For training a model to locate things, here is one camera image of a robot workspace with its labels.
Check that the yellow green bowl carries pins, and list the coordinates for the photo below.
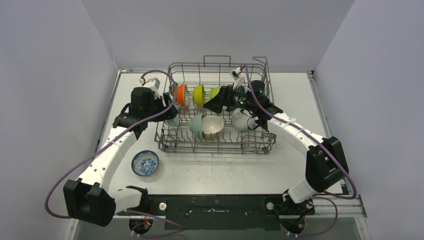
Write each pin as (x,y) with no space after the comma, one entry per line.
(199,95)

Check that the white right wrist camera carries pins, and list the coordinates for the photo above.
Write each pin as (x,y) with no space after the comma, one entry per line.
(238,76)

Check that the pale green plate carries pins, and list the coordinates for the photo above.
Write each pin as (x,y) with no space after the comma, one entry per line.
(195,125)

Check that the blue white patterned bowl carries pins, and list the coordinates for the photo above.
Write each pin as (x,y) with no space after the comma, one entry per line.
(145,163)

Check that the white bowl with blue outside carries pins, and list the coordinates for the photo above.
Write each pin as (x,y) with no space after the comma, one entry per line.
(242,120)

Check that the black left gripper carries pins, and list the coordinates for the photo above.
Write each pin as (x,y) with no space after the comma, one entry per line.
(158,100)

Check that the beige bowl with black outside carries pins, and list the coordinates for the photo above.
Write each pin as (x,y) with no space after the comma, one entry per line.
(211,127)

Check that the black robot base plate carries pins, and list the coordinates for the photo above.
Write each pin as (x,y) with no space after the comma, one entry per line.
(225,211)

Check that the grey wire dish rack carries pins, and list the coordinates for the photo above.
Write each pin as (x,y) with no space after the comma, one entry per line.
(212,72)

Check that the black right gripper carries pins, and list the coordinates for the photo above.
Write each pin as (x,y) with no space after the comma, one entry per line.
(226,98)

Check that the pale celadon bowl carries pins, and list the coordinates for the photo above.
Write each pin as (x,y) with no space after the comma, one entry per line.
(174,122)

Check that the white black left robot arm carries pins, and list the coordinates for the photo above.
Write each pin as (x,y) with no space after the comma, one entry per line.
(88,197)

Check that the white bowl orange outside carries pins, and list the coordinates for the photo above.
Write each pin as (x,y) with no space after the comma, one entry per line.
(182,96)

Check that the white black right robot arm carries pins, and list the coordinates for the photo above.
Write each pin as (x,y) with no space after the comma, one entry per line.
(325,159)

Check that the lime green bowl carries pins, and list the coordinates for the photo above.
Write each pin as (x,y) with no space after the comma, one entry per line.
(214,92)

